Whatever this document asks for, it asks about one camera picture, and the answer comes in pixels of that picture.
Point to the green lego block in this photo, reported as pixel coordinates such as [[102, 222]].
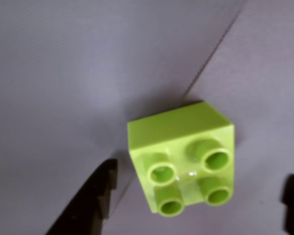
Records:
[[174, 127]]

